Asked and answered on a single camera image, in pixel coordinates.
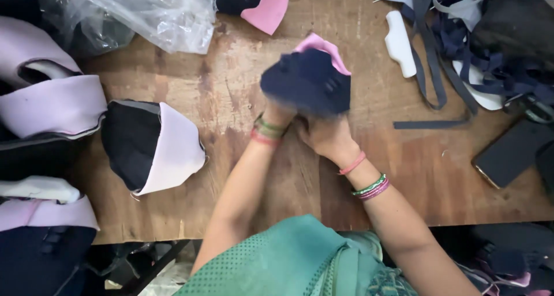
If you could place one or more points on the person's right hand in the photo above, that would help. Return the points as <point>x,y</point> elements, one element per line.
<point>327,136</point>

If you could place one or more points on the person's left hand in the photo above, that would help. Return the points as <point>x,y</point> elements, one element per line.
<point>277,112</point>

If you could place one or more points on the navy and pink shoe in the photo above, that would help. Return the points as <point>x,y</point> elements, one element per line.
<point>309,80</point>

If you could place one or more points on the green and red bangles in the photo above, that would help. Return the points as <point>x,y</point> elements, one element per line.
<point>268,130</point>

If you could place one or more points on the pink wrist band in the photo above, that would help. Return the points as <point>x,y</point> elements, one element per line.
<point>352,163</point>

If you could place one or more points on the green and pink bangles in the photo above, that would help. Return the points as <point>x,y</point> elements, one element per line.
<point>371,187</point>

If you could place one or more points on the grey fabric strip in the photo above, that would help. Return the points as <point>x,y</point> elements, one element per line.
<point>433,123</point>

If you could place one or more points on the navy upper with pink lining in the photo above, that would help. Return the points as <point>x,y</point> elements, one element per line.
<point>253,4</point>

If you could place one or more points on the white foam insert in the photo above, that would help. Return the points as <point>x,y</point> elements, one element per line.
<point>400,44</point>

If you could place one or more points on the green patterned garment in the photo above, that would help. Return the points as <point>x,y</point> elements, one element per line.
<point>303,261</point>

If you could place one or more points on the black and lilac shoe upper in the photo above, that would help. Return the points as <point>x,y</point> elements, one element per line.
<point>152,145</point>

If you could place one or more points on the clear plastic bag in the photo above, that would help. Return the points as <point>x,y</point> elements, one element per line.
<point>125,14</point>

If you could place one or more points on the black smartphone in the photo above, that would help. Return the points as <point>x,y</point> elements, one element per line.
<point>511,153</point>

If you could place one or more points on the pile of navy shoe uppers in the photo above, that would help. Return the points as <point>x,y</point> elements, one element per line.
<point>506,261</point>

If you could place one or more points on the heap of lilac shoe uppers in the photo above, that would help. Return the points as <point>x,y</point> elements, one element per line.
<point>41,149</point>

